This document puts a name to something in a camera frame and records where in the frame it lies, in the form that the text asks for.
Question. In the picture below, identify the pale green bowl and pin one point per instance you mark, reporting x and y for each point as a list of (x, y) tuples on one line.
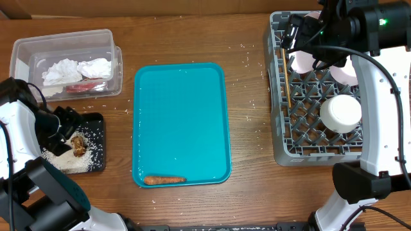
[(341, 114)]

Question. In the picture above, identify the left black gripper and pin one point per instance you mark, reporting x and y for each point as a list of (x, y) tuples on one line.
[(71, 120)]

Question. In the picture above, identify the teal plastic serving tray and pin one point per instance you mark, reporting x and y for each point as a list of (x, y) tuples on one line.
[(181, 124)]

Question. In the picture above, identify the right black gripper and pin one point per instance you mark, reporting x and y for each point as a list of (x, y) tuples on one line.
[(304, 27)]

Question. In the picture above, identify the gold foil wrapper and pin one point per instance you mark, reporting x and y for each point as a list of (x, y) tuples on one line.
[(78, 145)]

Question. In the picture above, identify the red snack wrapper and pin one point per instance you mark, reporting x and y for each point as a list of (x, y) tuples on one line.
[(87, 87)]

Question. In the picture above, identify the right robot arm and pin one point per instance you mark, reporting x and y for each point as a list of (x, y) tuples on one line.
[(376, 37)]

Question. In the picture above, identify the grey dishwasher rack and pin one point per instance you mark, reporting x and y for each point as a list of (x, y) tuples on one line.
[(299, 136)]

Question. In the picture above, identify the large pink plate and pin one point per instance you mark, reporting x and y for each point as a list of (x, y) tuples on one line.
[(302, 62)]

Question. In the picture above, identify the pile of white rice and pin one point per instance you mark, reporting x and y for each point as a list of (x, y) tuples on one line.
[(69, 163)]

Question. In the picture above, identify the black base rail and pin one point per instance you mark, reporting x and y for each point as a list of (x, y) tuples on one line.
[(282, 226)]

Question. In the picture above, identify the white napkin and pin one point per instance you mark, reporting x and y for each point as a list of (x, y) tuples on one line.
[(65, 71), (94, 69)]

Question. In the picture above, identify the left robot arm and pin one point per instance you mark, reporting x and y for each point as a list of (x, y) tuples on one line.
[(35, 195)]

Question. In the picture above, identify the wooden chopstick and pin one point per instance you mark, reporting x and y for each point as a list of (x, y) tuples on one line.
[(287, 86)]

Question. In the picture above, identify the black rectangular tray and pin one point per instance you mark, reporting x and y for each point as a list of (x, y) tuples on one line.
[(95, 125)]

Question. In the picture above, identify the clear plastic waste bin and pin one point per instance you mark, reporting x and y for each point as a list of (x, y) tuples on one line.
[(35, 55)]

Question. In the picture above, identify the orange carrot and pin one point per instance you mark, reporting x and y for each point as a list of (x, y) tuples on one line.
[(161, 180)]

